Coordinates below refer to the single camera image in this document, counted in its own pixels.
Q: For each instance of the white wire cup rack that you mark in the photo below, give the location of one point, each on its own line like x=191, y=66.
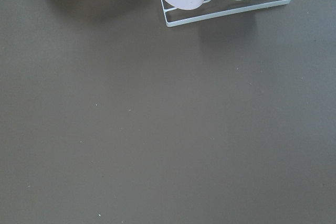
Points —
x=213, y=9

